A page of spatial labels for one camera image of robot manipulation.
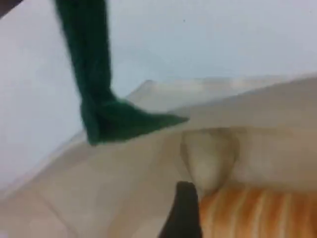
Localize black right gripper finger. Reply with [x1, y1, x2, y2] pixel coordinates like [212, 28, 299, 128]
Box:
[158, 180, 203, 238]

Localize long striped orange bread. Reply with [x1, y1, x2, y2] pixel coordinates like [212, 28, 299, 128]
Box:
[198, 187, 317, 238]

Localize white canvas bag green handles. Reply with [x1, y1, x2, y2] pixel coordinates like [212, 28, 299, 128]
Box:
[0, 0, 317, 238]

